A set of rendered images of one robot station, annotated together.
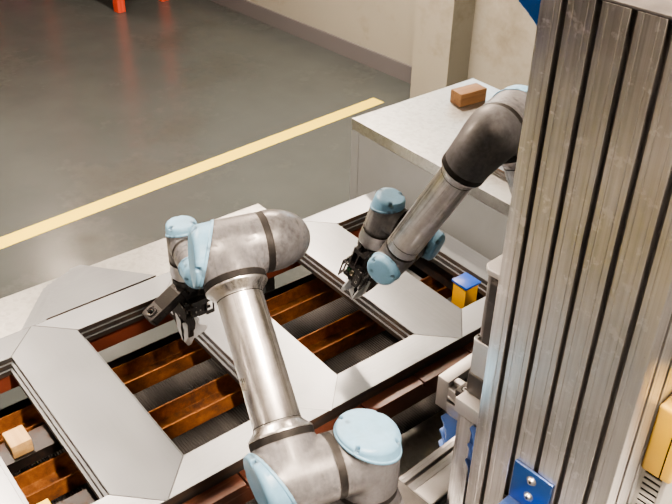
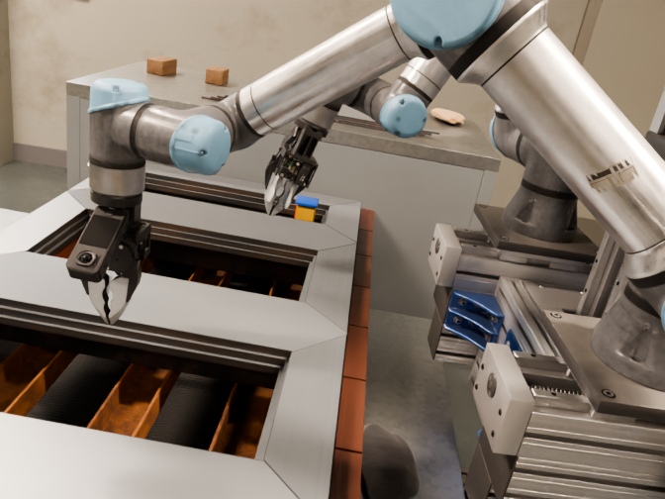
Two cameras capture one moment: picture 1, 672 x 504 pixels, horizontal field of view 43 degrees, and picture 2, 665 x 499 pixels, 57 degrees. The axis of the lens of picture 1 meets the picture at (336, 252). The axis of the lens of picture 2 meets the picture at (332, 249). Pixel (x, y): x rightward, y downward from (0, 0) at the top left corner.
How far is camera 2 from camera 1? 1.50 m
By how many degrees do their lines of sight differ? 45
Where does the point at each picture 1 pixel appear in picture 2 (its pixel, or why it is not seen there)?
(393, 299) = (260, 231)
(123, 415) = (99, 459)
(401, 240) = (436, 67)
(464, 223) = (248, 163)
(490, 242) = not seen: hidden behind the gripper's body
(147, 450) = (204, 483)
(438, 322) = (323, 237)
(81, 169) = not seen: outside the picture
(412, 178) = not seen: hidden behind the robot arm
